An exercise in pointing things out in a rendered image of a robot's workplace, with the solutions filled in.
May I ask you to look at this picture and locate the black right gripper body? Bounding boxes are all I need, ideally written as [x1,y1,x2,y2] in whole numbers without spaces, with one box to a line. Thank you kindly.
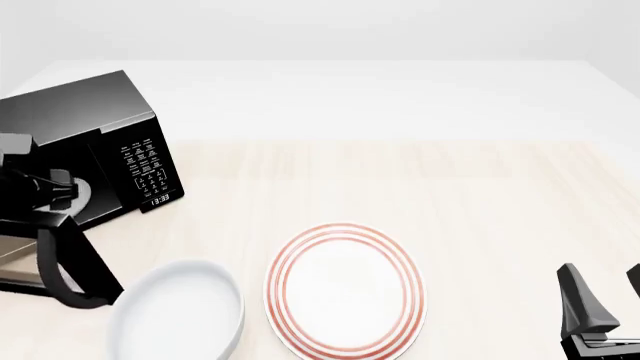
[559,327,640,360]

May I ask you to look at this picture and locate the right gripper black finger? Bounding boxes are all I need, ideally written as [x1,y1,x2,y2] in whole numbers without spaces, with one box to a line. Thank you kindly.
[556,262,622,339]
[626,262,640,298]

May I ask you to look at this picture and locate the black microwave door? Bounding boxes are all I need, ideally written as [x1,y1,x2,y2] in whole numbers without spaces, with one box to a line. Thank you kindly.
[0,213,126,311]

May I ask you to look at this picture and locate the black microwave oven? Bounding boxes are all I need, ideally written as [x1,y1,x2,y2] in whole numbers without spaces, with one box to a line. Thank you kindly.
[0,69,186,232]

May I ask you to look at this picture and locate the white plate with red rings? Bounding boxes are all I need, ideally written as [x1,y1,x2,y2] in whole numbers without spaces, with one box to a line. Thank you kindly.
[262,221,428,360]

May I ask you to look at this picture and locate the white bowl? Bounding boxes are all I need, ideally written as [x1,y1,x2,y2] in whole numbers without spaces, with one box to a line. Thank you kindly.
[106,258,247,360]

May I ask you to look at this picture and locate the small pale flat plate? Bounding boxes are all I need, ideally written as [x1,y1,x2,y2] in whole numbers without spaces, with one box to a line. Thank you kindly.
[68,177,94,218]

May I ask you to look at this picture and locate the black curved door handle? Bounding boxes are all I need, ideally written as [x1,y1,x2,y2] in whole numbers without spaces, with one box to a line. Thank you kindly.
[36,226,118,311]

